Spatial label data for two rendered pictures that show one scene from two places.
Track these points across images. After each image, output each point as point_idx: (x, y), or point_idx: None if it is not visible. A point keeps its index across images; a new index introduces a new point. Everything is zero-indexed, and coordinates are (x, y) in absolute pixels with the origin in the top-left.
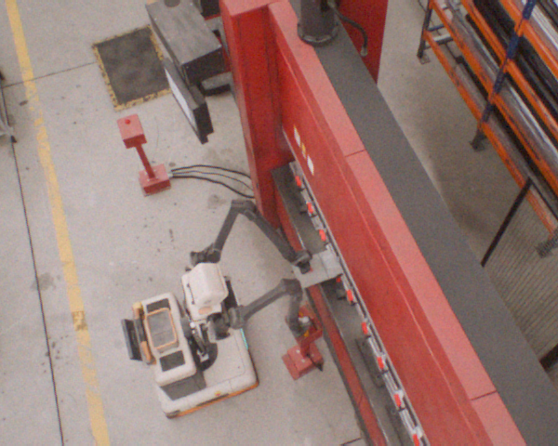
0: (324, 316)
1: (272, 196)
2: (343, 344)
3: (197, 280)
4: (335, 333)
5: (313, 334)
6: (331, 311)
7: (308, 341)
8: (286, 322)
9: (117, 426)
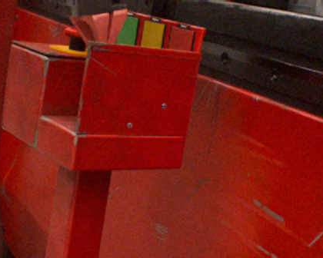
0: (156, 246)
1: (0, 94)
2: (313, 114)
3: None
4: (240, 171)
5: (157, 69)
6: (241, 8)
7: (120, 122)
8: (15, 82)
9: None
